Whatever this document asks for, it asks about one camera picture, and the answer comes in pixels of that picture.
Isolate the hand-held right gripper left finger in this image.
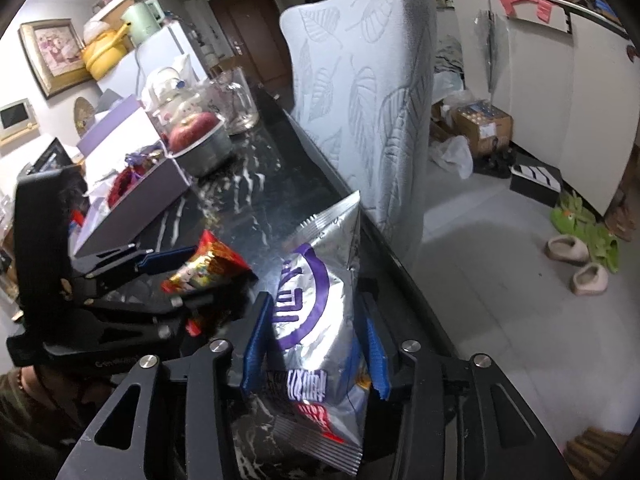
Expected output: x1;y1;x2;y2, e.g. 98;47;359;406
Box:
56;292;275;480

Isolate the dark brown door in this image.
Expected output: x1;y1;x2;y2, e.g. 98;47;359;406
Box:
207;0;294;84

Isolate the silver snack bag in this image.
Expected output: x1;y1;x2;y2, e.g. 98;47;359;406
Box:
241;190;369;477

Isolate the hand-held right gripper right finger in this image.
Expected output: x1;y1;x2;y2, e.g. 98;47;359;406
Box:
357;291;576;480

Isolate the glass mug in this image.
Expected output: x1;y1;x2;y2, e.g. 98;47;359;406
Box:
206;67;261;136

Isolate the clear folded umbrella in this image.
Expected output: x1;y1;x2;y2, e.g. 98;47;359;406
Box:
474;7;507;107

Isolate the woven straw fan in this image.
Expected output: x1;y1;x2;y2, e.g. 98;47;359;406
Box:
73;96;97;137

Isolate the white plastic bag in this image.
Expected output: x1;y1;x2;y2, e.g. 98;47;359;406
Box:
429;135;474;179

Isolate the black printed snack pouch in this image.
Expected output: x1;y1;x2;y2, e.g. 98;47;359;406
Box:
29;136;77;173

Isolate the wall intercom panel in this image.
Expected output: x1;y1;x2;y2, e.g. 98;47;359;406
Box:
0;99;41;147

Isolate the white cartoon water bottle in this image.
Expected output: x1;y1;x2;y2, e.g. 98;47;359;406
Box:
141;64;202;127

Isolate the yellow pot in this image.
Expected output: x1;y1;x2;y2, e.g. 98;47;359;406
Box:
81;27;133;80

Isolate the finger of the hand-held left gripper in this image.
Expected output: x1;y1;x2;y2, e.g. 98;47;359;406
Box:
87;280;253;343
70;244;199;288

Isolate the white fridge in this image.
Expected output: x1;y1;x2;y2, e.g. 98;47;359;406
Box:
95;20;209;97

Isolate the brown cardboard box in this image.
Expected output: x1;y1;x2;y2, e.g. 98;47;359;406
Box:
451;101;514;162

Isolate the red snack packet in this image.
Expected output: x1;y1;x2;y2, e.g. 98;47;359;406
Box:
161;230;260;297

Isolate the white cabinet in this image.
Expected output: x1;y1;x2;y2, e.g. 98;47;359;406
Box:
449;0;640;217

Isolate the gold framed picture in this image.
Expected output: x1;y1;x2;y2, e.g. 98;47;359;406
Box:
18;18;94;100

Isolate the beige slipper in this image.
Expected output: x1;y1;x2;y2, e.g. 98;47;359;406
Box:
571;262;610;297
545;235;592;267

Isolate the lavender gift box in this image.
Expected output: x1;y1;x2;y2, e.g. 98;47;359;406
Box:
70;94;193;261

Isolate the light green kettle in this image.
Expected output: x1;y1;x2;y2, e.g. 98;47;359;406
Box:
121;0;166;50

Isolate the person's left forearm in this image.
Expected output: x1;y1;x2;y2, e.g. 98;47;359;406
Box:
0;365;117;480

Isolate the metal bowl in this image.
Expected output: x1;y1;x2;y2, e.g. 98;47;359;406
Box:
172;122;235;177

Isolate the pink cloth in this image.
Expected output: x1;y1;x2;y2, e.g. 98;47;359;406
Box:
496;0;554;24

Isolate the black white shoe box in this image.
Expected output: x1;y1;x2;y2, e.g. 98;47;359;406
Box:
509;162;564;208

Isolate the leaf-pattern covered chair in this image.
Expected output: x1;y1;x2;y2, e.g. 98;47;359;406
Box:
279;0;436;277

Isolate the red apple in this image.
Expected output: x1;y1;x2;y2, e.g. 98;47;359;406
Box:
168;112;220;154

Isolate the green slipper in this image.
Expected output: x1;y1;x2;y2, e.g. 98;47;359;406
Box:
582;222;622;275
550;191;597;237

